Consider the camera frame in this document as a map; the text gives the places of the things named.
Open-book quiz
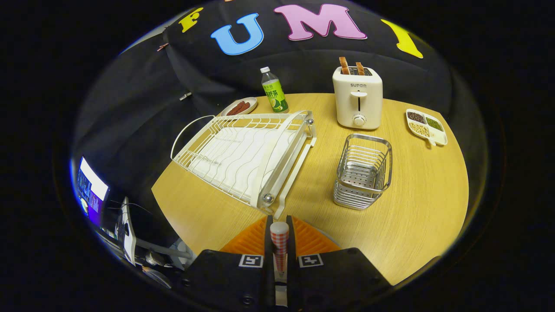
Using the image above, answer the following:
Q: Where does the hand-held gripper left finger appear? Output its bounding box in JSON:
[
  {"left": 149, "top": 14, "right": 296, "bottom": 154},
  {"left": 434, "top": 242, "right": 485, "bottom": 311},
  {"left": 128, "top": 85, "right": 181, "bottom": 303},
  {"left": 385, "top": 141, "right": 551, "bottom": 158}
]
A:
[{"left": 181, "top": 215, "right": 277, "bottom": 309}]

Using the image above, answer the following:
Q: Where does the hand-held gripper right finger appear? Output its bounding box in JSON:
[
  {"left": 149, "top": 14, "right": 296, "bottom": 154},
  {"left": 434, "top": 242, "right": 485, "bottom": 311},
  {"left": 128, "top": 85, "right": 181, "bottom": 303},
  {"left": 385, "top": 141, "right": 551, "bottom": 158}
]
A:
[{"left": 287, "top": 215, "right": 394, "bottom": 309}]

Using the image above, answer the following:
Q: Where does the spoon with red checkered handle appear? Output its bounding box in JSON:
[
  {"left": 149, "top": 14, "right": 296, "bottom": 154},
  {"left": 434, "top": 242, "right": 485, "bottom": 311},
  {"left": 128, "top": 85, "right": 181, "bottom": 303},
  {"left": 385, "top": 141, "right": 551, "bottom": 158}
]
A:
[{"left": 270, "top": 221, "right": 290, "bottom": 307}]

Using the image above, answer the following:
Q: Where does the metal wire basket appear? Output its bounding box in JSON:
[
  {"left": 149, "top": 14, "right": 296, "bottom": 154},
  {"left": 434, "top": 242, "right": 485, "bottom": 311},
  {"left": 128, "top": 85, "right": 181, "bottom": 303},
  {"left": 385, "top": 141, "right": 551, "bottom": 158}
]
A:
[{"left": 333, "top": 133, "right": 393, "bottom": 211}]

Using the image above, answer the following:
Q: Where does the white wire dish rack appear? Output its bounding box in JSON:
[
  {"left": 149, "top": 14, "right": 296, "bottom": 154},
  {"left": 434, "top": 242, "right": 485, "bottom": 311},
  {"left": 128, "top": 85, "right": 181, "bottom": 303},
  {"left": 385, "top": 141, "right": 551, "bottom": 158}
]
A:
[{"left": 170, "top": 110, "right": 317, "bottom": 220}]

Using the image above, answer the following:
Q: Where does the white divided dish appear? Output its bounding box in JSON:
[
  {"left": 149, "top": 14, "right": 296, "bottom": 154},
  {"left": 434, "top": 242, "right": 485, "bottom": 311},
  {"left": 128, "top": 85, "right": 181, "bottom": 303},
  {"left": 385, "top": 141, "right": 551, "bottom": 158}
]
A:
[{"left": 406, "top": 108, "right": 448, "bottom": 146}]

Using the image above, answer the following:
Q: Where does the white desktop device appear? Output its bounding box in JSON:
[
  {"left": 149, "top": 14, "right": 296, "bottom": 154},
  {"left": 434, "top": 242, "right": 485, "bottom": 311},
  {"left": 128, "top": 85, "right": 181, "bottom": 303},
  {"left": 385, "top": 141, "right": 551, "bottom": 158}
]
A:
[{"left": 118, "top": 196, "right": 137, "bottom": 266}]

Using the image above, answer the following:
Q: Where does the small beige saucer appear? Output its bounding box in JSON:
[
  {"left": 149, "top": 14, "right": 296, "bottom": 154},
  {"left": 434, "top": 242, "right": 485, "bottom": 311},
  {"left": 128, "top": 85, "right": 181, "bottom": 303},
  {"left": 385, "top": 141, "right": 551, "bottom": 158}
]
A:
[{"left": 220, "top": 97, "right": 258, "bottom": 117}]

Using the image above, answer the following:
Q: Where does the green label drink bottle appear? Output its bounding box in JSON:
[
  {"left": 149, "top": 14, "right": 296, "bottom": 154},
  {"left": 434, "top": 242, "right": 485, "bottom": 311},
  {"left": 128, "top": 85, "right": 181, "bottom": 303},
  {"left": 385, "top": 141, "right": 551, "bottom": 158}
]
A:
[{"left": 260, "top": 66, "right": 290, "bottom": 114}]

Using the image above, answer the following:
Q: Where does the white toaster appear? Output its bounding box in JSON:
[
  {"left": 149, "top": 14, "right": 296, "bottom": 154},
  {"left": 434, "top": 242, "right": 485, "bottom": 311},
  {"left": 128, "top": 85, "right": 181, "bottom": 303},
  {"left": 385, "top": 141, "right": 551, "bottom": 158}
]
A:
[{"left": 332, "top": 66, "right": 384, "bottom": 130}]

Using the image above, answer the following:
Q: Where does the computer monitor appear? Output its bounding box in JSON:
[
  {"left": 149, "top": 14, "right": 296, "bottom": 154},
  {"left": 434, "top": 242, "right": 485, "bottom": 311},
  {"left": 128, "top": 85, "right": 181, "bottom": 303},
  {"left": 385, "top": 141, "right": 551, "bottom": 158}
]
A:
[{"left": 76, "top": 156, "right": 109, "bottom": 228}]

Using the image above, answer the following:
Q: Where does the black backdrop cloth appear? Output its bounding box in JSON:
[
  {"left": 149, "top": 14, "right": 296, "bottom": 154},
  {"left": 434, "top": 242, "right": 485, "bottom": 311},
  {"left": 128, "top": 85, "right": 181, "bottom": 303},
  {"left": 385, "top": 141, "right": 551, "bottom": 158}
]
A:
[{"left": 72, "top": 0, "right": 488, "bottom": 243}]

